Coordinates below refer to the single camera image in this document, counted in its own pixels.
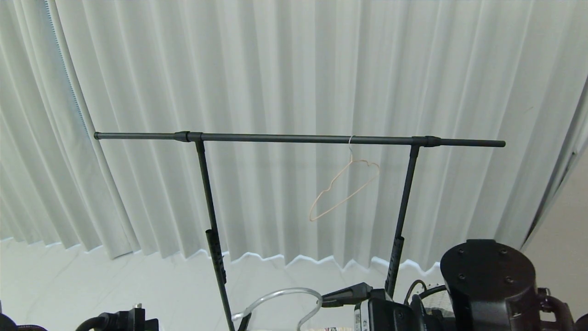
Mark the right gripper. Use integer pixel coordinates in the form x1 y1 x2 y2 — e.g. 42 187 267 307
322 283 444 331

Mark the pink clothes hanger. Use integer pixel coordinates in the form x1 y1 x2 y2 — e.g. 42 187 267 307
231 287 323 331
309 136 381 223

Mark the black clothes rack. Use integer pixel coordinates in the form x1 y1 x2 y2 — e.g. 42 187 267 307
93 131 506 331

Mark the white curtain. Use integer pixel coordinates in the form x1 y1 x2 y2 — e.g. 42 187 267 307
0 0 588 272

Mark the black cable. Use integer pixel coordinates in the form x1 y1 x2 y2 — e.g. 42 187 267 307
403 279 429 306

